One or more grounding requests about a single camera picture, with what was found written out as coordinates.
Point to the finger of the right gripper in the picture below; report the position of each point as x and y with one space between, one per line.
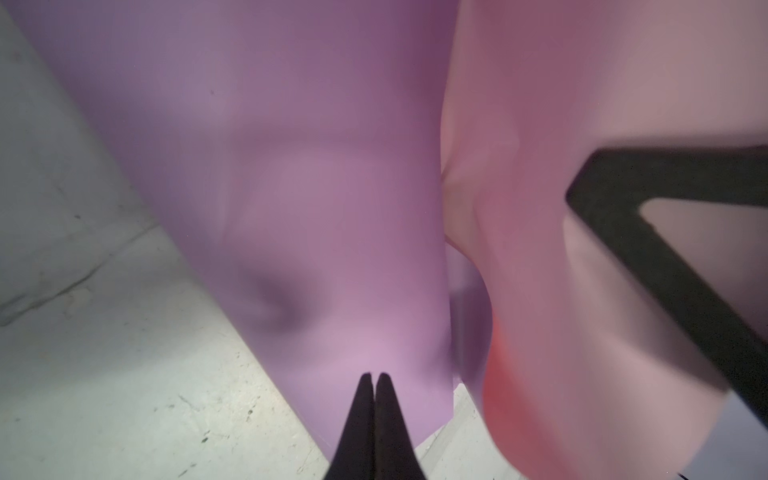
607 194

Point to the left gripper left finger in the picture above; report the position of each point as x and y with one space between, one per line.
354 458

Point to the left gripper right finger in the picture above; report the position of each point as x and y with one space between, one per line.
394 454

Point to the purple pink wrapping paper sheet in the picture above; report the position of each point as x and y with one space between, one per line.
216 216

